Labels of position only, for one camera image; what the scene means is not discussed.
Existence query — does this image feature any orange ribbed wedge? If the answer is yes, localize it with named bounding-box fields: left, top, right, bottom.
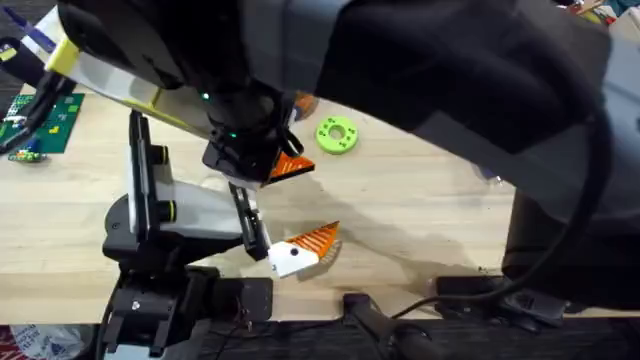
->
left=264, top=151, right=317, bottom=188

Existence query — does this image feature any orange toy vegetable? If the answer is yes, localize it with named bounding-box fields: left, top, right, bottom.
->
left=293, top=92, right=320, bottom=122

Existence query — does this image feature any blue electric screwdriver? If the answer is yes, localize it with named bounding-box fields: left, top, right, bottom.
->
left=472, top=163, right=504, bottom=187

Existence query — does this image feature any black upright wrist plate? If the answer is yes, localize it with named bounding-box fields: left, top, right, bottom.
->
left=127, top=110, right=179, bottom=242

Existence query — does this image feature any green disc with holes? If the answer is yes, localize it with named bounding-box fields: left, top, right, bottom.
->
left=314, top=115, right=360, bottom=156

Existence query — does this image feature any black table clamp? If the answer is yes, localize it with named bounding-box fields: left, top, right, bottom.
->
left=342, top=293, right=444, bottom=360

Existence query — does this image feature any green board with toy blocks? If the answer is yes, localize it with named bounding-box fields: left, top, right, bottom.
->
left=0, top=92, right=86, bottom=164

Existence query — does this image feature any white plastic bag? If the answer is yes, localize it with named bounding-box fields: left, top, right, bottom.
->
left=0, top=323, right=97, bottom=360

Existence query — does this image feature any heap of colourful clutter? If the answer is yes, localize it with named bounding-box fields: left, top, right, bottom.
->
left=562, top=0, right=640, bottom=27

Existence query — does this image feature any black rail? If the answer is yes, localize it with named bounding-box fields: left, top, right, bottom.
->
left=94, top=317, right=640, bottom=360

